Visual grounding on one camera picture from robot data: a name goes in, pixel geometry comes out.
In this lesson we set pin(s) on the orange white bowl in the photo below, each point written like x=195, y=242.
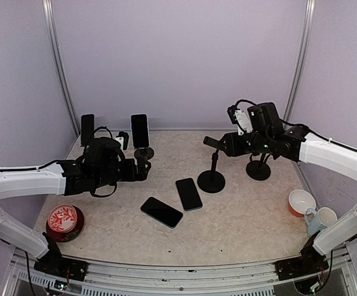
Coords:
x=300, y=201

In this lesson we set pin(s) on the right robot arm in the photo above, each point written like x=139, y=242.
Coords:
x=261, y=132

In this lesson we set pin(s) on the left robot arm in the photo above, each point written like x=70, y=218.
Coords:
x=102, y=163

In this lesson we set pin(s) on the red patterned round tin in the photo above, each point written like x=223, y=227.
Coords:
x=64, y=223

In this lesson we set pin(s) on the black clamp phone stand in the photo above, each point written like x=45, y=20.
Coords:
x=258, y=169

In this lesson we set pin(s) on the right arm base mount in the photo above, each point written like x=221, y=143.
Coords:
x=297, y=267

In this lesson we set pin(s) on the light blue case phone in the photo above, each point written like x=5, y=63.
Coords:
x=140, y=131

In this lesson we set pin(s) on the left aluminium frame post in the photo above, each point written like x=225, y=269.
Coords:
x=59, y=65

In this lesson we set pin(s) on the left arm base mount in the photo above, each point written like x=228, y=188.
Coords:
x=57, y=265

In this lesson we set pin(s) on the aluminium front rail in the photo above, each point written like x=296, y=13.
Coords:
x=106, y=278

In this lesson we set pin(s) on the aluminium frame post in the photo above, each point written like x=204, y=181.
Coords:
x=59, y=65
x=300, y=64

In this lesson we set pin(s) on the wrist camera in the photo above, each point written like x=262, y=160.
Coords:
x=123, y=139
x=239, y=118

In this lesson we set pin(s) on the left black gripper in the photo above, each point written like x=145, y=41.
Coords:
x=142, y=173

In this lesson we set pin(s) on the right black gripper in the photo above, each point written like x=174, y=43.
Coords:
x=233, y=148

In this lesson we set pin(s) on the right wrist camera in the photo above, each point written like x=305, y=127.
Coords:
x=239, y=118

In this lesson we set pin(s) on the light blue mug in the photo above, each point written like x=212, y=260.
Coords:
x=318, y=220

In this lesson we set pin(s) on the clear case phone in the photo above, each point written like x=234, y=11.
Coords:
x=87, y=128

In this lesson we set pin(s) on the right aluminium frame post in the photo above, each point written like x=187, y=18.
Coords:
x=300, y=64

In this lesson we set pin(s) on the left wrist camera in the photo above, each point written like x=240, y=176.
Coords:
x=123, y=139

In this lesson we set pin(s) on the teal phone lying diagonal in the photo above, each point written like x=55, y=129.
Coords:
x=162, y=212

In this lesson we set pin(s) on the black gooseneck phone stand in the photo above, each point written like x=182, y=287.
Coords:
x=211, y=181

